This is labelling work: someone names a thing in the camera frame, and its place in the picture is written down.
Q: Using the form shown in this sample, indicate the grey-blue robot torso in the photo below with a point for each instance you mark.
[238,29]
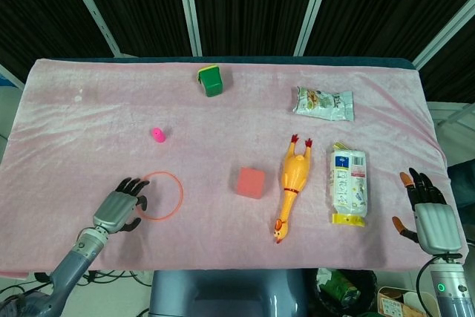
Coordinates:
[222,294]

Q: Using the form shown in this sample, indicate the green box with yellow lid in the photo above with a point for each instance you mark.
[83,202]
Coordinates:
[212,82]

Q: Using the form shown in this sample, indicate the dark blue chair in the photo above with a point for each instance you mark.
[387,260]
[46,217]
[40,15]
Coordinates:
[462,183]

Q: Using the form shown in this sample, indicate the white metal side rack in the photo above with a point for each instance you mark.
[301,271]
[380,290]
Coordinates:
[451,116]

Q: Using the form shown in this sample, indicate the black bin with green waste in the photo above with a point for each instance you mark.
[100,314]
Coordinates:
[345,291]

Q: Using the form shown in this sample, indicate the black pleated curtain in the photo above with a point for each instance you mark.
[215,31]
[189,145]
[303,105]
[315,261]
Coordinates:
[252,5]

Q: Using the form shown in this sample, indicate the pink plush table cloth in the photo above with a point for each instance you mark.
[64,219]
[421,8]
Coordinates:
[222,127]

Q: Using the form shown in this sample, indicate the right black grey robot hand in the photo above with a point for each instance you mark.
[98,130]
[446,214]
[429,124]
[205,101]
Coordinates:
[438,226]

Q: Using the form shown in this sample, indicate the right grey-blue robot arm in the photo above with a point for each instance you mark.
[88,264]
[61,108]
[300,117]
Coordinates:
[451,291]

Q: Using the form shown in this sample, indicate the silver green snack bag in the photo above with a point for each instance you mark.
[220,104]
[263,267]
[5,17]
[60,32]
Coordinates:
[323,106]

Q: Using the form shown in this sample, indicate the yellow rubber chicken toy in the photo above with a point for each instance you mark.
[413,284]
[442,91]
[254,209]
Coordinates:
[294,176]

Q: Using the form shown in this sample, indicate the left black grey robot hand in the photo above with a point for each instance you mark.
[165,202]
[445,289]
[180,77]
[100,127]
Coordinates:
[113,209]

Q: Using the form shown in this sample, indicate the white pack with yellow end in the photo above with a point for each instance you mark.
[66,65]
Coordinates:
[348,183]

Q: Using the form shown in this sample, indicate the red foam cube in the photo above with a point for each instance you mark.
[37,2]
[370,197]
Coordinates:
[251,182]

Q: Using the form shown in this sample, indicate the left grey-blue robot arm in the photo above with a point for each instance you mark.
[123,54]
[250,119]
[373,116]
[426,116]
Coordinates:
[72,261]

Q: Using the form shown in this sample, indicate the printed cardboard box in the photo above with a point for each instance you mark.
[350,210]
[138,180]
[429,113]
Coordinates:
[397,304]

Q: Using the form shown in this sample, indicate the white metal frame post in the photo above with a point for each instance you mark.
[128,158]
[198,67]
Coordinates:
[189,9]
[445,31]
[96,12]
[9,75]
[313,9]

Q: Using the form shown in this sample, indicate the small pink plastic cup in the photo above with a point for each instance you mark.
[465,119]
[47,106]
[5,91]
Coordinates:
[159,136]

